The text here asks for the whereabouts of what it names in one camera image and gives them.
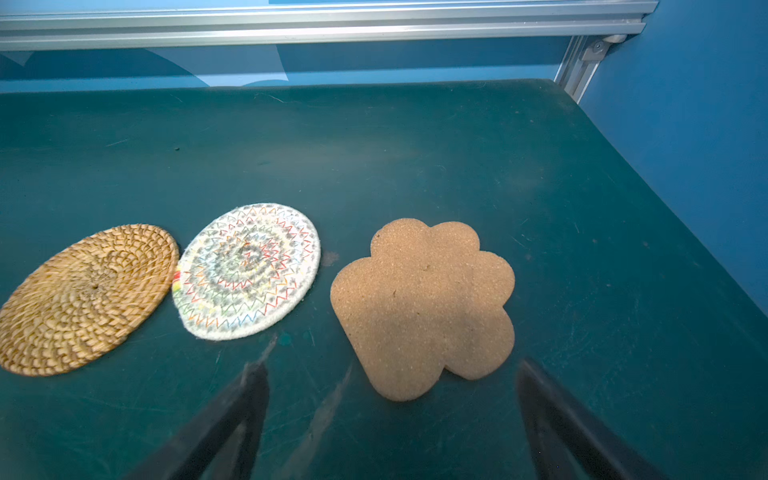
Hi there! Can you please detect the white multicolour rope coaster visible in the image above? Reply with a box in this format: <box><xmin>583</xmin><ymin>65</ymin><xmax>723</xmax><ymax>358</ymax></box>
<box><xmin>172</xmin><ymin>203</ymin><xmax>321</xmax><ymax>341</ymax></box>

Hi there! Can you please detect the aluminium rear frame rail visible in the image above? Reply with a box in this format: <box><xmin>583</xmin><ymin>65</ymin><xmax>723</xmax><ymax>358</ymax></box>
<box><xmin>1</xmin><ymin>1</ymin><xmax>657</xmax><ymax>52</ymax></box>

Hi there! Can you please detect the round woven rattan coaster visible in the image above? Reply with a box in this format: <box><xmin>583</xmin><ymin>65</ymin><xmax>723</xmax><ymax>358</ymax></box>
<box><xmin>1</xmin><ymin>224</ymin><xmax>179</xmax><ymax>377</ymax></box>

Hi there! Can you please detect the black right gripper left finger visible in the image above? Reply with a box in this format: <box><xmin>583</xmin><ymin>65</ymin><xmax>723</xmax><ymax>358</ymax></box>
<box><xmin>126</xmin><ymin>362</ymin><xmax>270</xmax><ymax>479</ymax></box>

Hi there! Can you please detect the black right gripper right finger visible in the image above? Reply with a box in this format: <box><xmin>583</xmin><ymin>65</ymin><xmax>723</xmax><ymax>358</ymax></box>
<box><xmin>516</xmin><ymin>358</ymin><xmax>665</xmax><ymax>480</ymax></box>

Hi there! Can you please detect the flower-shaped cork coaster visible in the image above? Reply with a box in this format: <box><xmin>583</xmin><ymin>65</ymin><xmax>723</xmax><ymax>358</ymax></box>
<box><xmin>330</xmin><ymin>218</ymin><xmax>515</xmax><ymax>401</ymax></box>

